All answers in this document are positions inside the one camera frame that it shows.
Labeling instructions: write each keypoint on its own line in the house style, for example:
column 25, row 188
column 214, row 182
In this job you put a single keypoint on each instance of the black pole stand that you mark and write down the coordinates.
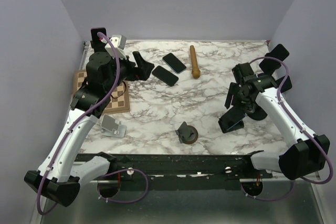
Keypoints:
column 258, row 114

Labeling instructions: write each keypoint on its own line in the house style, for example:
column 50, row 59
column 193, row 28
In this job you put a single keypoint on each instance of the silver phone stand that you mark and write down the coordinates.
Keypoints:
column 111, row 127

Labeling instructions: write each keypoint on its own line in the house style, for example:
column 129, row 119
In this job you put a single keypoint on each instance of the blue phone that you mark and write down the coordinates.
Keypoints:
column 234, row 114

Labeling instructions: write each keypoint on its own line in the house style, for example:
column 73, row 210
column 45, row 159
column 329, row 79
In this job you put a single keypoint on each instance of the round wooden base stand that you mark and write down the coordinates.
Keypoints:
column 187, row 134

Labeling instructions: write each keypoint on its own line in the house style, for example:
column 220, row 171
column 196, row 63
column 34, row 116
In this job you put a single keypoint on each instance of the black phone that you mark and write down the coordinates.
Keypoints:
column 165, row 76

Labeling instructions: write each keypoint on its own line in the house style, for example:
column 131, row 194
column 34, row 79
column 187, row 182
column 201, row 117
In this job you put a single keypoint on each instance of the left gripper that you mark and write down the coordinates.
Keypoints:
column 143, row 71

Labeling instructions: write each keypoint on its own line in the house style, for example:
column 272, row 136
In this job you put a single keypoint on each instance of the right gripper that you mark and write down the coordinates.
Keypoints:
column 233, row 89

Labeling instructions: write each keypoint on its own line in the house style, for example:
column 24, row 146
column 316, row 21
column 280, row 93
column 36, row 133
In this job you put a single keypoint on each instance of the teal phone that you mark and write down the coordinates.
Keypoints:
column 174, row 63

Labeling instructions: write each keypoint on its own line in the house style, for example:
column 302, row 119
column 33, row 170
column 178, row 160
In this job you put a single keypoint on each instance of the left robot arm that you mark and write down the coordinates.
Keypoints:
column 55, row 178

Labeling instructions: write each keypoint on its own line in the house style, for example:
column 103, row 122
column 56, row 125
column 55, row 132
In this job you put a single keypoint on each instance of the black folding stand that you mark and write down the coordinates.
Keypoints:
column 227, row 126

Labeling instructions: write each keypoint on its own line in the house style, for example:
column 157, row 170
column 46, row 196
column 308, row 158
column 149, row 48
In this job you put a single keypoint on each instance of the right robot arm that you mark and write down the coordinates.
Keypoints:
column 259, row 97

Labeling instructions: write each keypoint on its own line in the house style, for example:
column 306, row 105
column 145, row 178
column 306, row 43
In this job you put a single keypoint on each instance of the wooden chessboard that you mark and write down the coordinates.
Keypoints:
column 119, row 103

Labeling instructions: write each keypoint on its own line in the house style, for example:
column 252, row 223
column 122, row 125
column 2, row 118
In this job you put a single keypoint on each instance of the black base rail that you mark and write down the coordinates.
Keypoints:
column 192, row 172

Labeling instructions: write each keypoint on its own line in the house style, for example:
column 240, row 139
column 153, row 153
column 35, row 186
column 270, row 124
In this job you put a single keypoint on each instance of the wooden rolling pin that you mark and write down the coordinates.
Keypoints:
column 195, row 69

